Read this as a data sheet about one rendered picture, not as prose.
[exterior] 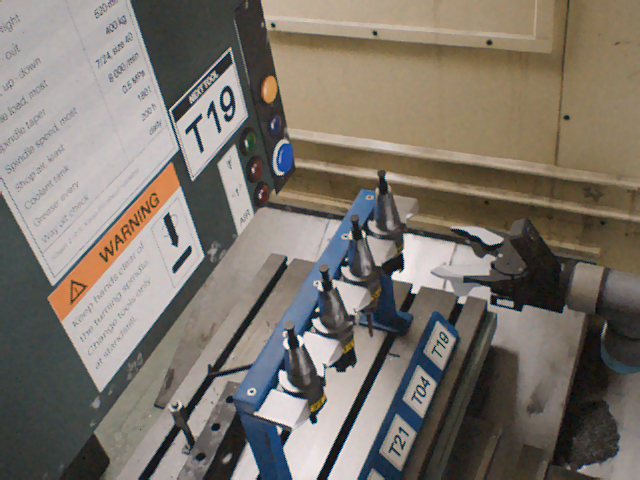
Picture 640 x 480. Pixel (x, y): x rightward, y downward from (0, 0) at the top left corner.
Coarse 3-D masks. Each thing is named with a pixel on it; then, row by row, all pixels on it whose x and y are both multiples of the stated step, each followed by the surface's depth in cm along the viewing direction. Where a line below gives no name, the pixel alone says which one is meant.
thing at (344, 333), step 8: (344, 304) 116; (352, 312) 115; (352, 320) 116; (320, 328) 113; (328, 328) 113; (336, 328) 113; (344, 328) 113; (328, 336) 113; (336, 336) 113; (344, 336) 114
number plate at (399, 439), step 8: (392, 424) 131; (400, 424) 132; (408, 424) 133; (392, 432) 131; (400, 432) 132; (408, 432) 133; (384, 440) 129; (392, 440) 130; (400, 440) 131; (408, 440) 132; (384, 448) 128; (392, 448) 129; (400, 448) 130; (408, 448) 132; (384, 456) 128; (392, 456) 129; (400, 456) 130; (400, 464) 129
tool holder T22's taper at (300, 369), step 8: (304, 344) 104; (288, 352) 103; (296, 352) 103; (304, 352) 104; (288, 360) 104; (296, 360) 103; (304, 360) 104; (312, 360) 106; (288, 368) 105; (296, 368) 104; (304, 368) 105; (312, 368) 106; (288, 376) 106; (296, 376) 105; (304, 376) 105; (312, 376) 106; (296, 384) 106; (304, 384) 106
